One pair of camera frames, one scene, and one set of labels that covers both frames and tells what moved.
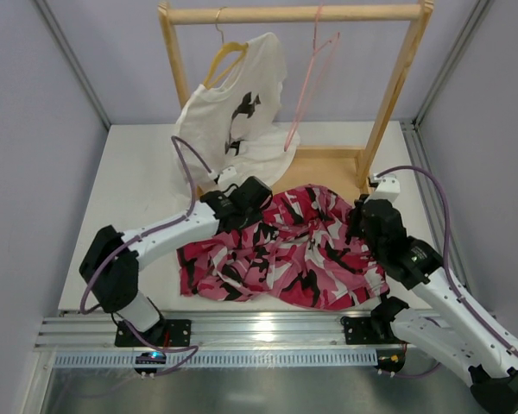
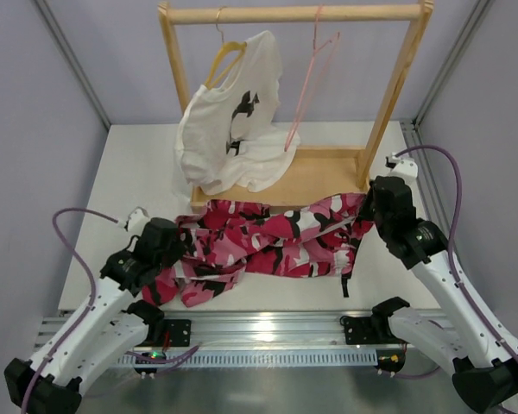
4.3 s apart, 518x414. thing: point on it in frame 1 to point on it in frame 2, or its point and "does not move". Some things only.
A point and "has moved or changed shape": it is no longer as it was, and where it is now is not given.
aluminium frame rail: x=275 y=329 does not move
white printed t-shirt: x=235 y=122 does not move
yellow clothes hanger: x=219 y=53 does not move
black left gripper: x=250 y=214 to x=173 y=243
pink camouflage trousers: x=298 y=247 has moved or changed shape
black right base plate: x=360 y=330 does not move
